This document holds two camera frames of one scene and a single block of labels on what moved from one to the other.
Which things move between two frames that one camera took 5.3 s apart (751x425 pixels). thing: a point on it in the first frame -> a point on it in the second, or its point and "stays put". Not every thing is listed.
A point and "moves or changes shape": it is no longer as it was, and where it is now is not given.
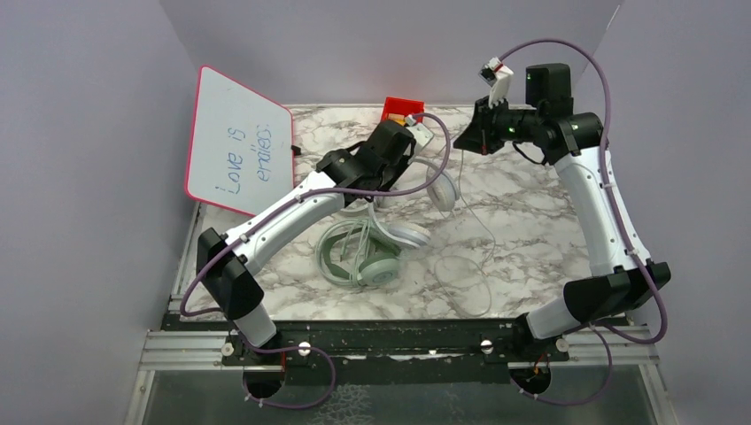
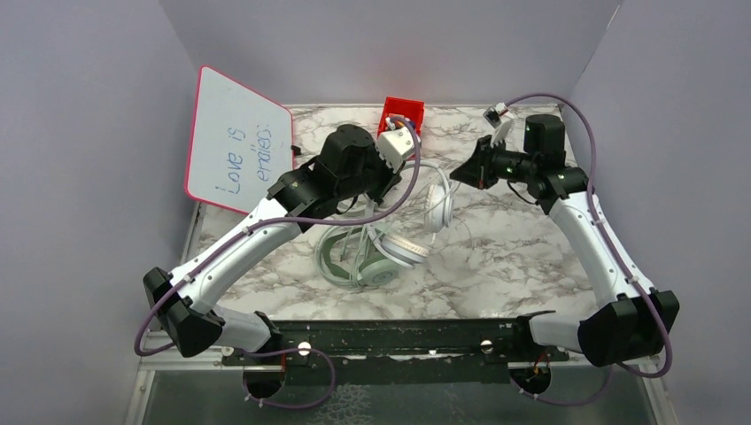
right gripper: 478,136 -> 477,170
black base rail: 397,353 stays put
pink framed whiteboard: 242,150 stays put
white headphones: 443,191 moves or changes shape
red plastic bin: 403,106 stays put
